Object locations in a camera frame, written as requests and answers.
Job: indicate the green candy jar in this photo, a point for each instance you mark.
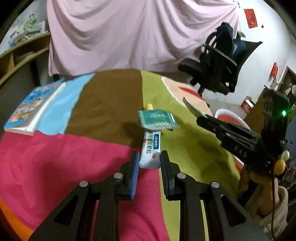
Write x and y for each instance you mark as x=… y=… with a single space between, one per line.
x=31 y=22

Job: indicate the blue illustrated book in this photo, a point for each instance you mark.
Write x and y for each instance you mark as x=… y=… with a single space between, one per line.
x=27 y=115

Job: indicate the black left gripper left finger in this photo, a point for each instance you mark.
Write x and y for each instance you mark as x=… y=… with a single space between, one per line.
x=119 y=186

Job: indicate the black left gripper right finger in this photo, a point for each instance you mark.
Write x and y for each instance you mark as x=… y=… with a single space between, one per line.
x=189 y=193

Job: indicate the green cigarette pack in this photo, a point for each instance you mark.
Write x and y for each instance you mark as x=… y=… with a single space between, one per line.
x=157 y=120

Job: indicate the right hand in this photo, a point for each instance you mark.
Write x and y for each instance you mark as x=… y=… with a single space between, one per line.
x=268 y=198

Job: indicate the dark wooden cabinet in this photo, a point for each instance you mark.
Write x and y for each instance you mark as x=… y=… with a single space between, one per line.
x=255 y=118

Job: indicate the green white leaflet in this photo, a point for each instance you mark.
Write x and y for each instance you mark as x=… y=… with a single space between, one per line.
x=196 y=112

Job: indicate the red white trash bin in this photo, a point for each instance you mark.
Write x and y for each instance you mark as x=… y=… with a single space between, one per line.
x=229 y=116

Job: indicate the pink hanging sheet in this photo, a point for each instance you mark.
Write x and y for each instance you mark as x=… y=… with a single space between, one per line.
x=92 y=36

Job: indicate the colourful patchwork tablecloth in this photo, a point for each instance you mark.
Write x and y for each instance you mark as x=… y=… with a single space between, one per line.
x=37 y=172

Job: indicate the yellow bottle cap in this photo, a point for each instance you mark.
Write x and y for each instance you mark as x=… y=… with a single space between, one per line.
x=149 y=106

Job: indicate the red cardboard box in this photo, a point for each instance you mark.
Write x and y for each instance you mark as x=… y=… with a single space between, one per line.
x=247 y=104

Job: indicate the red wall poster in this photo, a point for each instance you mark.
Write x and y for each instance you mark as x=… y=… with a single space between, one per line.
x=251 y=18

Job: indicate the wooden shelf unit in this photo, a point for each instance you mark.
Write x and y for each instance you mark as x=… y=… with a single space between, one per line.
x=25 y=52

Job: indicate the black office chair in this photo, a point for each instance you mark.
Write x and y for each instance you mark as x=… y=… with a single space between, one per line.
x=220 y=73

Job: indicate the dark blue backpack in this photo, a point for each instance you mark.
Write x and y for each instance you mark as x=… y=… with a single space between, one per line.
x=221 y=50

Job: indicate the white medicine sachet box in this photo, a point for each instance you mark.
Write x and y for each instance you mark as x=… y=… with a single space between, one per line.
x=151 y=150

